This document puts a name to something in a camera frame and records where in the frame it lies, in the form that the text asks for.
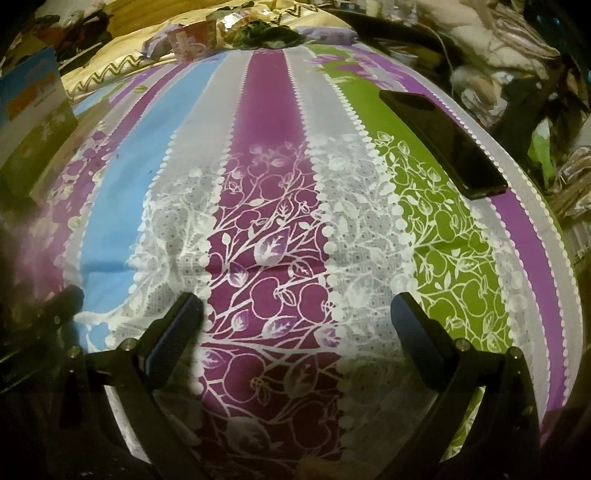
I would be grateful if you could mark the striped floral bedsheet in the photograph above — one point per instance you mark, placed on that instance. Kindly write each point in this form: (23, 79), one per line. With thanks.
(277, 184)

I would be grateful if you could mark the white bedding pile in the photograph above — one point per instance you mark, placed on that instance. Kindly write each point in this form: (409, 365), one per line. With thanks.
(480, 27)

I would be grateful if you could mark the black smartphone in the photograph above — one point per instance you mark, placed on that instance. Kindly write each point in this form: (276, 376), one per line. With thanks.
(445, 141)

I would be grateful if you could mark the wooden headboard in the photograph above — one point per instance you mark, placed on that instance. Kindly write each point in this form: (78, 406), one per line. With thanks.
(147, 14)

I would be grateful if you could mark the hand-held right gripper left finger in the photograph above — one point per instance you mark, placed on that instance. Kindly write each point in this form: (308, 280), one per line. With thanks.
(159, 344)

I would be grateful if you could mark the pile of clothes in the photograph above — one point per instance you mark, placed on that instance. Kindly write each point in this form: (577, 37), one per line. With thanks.
(69, 27)

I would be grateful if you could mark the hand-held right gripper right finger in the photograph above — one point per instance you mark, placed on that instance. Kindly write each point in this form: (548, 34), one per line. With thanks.
(408, 334)

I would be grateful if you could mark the dark green cloth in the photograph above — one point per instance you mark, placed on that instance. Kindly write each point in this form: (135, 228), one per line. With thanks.
(263, 36)

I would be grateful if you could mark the dark cluttered table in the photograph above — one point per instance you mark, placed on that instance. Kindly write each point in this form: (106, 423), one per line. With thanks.
(392, 23)

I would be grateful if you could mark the cream quilt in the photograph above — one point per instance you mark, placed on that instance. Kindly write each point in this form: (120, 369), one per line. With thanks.
(124, 55)

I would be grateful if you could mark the green plastic bag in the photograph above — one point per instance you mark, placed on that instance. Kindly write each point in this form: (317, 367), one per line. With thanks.
(542, 154)

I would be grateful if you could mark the blue cardboard box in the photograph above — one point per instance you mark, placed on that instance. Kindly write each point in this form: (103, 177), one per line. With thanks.
(37, 124)

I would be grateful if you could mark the purple pillow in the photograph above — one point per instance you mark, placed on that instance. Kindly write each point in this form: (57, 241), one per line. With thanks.
(325, 35)

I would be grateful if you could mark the pink patterned bag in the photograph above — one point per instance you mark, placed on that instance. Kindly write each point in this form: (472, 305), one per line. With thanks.
(191, 39)

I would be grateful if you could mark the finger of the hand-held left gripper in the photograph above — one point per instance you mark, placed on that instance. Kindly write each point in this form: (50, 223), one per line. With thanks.
(62, 309)

